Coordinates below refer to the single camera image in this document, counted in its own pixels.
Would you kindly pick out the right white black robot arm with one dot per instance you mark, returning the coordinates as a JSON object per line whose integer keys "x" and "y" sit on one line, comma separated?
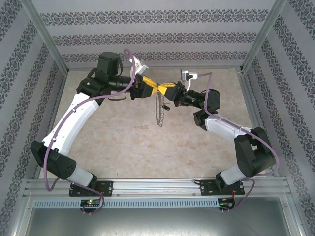
{"x": 221, "y": 127}

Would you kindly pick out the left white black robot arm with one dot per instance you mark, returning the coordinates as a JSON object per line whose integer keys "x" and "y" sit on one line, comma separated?
{"x": 73, "y": 118}

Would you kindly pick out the small controller board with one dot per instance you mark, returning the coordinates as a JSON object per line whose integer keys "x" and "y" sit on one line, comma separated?
{"x": 226, "y": 204}
{"x": 91, "y": 202}

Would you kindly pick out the grey metal sheet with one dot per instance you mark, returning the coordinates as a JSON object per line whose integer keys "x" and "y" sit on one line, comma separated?
{"x": 157, "y": 221}

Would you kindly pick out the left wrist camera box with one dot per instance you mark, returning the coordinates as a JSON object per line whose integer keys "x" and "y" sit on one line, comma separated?
{"x": 142, "y": 68}

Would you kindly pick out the aluminium frame rail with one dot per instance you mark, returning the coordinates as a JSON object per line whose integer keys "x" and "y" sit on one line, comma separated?
{"x": 221, "y": 67}
{"x": 56, "y": 108}
{"x": 249, "y": 98}

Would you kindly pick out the aluminium frame post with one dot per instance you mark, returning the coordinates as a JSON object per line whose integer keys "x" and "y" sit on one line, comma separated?
{"x": 265, "y": 29}
{"x": 41, "y": 32}

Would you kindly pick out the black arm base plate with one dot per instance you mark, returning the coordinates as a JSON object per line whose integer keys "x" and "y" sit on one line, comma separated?
{"x": 105, "y": 188}
{"x": 206, "y": 188}

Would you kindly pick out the aluminium mounting rail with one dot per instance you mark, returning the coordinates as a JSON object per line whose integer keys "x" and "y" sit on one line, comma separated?
{"x": 152, "y": 188}

